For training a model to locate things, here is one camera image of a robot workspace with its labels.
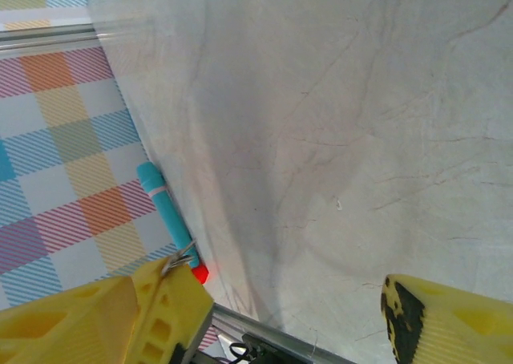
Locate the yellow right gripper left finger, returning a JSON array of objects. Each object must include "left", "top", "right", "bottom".
[{"left": 0, "top": 257, "right": 214, "bottom": 364}]

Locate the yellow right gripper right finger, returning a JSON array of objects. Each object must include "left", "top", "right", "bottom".
[{"left": 379, "top": 273, "right": 513, "bottom": 364}]

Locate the teal stick with red tip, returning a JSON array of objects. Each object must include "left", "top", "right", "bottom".
[{"left": 135, "top": 161, "right": 210, "bottom": 285}]

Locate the aluminium front rail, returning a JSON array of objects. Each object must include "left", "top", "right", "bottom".
[{"left": 198, "top": 302, "right": 356, "bottom": 364}]

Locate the aluminium side rail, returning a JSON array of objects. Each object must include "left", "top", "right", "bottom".
[{"left": 94, "top": 34, "right": 217, "bottom": 301}]

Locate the aluminium corner post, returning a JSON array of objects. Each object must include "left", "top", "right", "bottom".
[{"left": 0, "top": 22, "right": 103, "bottom": 55}]

